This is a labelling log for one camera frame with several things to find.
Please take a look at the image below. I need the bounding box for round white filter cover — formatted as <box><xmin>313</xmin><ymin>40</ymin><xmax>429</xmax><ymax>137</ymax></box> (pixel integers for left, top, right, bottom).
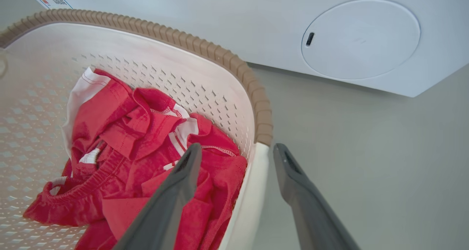
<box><xmin>301</xmin><ymin>0</ymin><xmax>421</xmax><ymax>80</ymax></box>

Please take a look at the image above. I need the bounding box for white laundry basket brown rim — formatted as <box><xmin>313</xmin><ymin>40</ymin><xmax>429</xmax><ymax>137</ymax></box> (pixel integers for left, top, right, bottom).
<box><xmin>0</xmin><ymin>9</ymin><xmax>274</xmax><ymax>250</ymax></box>

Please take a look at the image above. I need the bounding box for red and white garment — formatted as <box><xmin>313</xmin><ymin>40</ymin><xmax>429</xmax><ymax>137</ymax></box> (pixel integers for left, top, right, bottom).
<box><xmin>23</xmin><ymin>67</ymin><xmax>248</xmax><ymax>250</ymax></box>

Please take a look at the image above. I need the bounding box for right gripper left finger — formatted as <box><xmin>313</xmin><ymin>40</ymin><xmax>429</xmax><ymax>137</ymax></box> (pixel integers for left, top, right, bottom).
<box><xmin>113</xmin><ymin>143</ymin><xmax>203</xmax><ymax>250</ymax></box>

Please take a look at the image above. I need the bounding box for white front-load washing machine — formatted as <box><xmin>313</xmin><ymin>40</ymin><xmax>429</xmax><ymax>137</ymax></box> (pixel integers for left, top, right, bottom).
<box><xmin>24</xmin><ymin>0</ymin><xmax>469</xmax><ymax>98</ymax></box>

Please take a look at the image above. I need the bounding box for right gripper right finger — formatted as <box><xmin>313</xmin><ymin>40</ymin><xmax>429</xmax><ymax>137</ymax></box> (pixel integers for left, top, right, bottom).
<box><xmin>273</xmin><ymin>143</ymin><xmax>361</xmax><ymax>250</ymax></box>

